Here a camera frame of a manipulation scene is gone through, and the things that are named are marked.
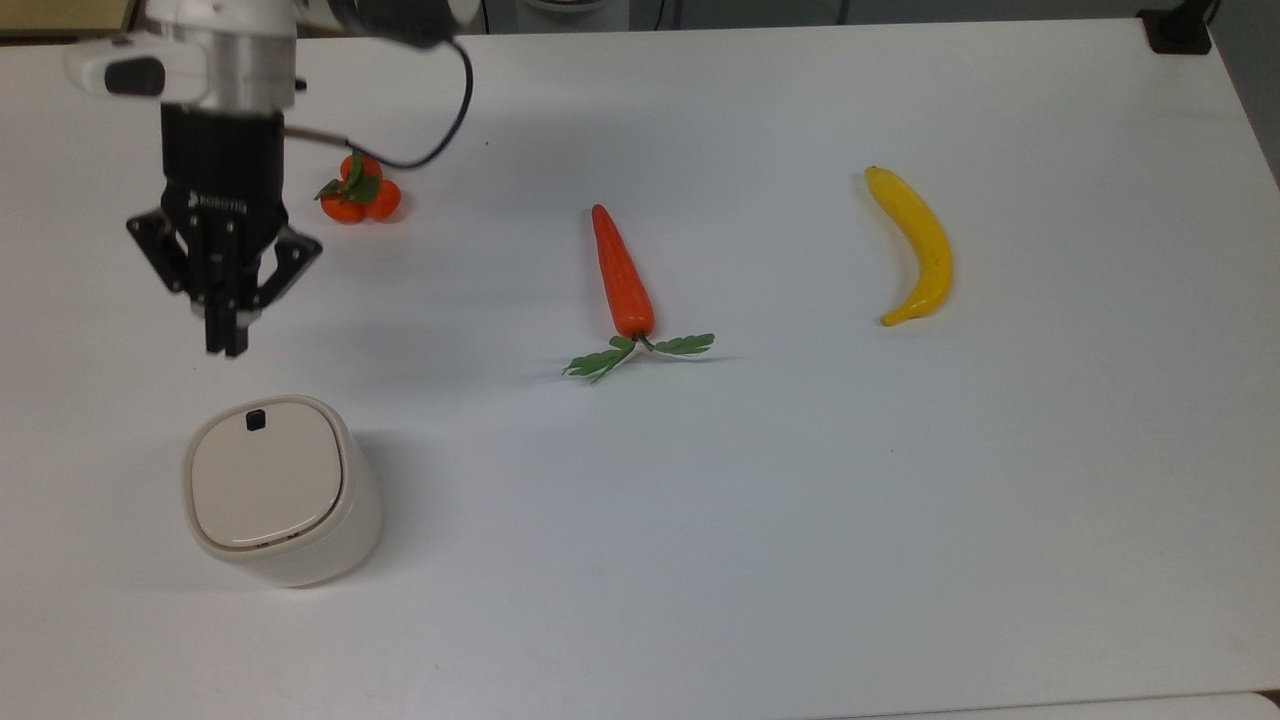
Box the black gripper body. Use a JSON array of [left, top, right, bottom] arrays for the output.
[[159, 103, 292, 301]]

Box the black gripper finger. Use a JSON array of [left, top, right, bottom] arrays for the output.
[[227, 224, 324, 359], [126, 207, 230, 358]]

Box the beige garbage bin with lid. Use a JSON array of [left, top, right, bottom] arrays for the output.
[[182, 394, 384, 589]]

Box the toy tangerine cluster with leaves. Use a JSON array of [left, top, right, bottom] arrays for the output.
[[313, 148, 403, 225]]

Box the wooden table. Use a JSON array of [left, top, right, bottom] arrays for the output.
[[0, 0, 138, 41]]

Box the toy carrot with green leaves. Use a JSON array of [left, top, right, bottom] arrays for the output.
[[562, 204, 717, 386]]

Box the yellow toy banana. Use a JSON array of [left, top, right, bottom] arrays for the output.
[[864, 165, 954, 328]]

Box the white table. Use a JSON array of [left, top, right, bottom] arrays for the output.
[[820, 690, 1280, 720]]

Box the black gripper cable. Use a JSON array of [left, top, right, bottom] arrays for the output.
[[283, 38, 475, 171]]

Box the black clamp mount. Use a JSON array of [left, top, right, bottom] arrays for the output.
[[1138, 0, 1214, 56]]

